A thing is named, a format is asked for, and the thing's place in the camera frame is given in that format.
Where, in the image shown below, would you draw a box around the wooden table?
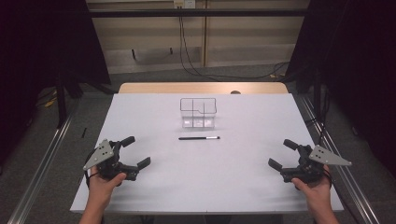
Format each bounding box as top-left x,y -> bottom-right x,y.
118,81 -> 290,95

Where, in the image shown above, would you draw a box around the person's right hand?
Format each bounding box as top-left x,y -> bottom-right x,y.
291,164 -> 332,205

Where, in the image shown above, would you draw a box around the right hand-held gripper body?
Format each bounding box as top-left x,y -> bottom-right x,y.
281,144 -> 352,185

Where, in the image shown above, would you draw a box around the person's left hand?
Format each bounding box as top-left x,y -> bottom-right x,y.
88,166 -> 128,206

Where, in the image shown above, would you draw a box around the wooden wall post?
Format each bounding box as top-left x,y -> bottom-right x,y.
201,0 -> 209,68

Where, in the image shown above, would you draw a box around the white wall outlet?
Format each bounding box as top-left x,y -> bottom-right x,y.
173,0 -> 196,9

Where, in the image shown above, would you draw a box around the metal floor rail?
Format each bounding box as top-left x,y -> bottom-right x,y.
7,102 -> 79,224
299,94 -> 381,224

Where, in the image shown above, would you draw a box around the clear plastic organizer box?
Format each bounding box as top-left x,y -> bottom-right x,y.
179,97 -> 218,129

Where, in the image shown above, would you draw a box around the bundle of black stand cables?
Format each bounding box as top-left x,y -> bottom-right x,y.
305,88 -> 332,147

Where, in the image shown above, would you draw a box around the black left gripper strap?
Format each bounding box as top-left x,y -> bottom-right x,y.
83,169 -> 95,189

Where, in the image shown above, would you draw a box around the black makeup brush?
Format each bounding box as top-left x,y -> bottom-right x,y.
177,135 -> 221,141

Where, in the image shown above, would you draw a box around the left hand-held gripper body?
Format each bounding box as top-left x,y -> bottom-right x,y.
82,138 -> 139,182

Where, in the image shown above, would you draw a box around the black power cable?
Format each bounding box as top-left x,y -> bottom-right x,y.
180,7 -> 290,80
177,7 -> 206,78

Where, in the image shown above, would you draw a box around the black stand post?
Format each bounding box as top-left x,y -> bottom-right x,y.
55,73 -> 68,129

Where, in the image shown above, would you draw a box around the black curtain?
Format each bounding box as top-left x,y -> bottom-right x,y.
284,0 -> 396,180
0,0 -> 112,167

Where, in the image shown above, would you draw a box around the white table board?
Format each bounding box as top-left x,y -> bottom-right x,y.
69,92 -> 345,216

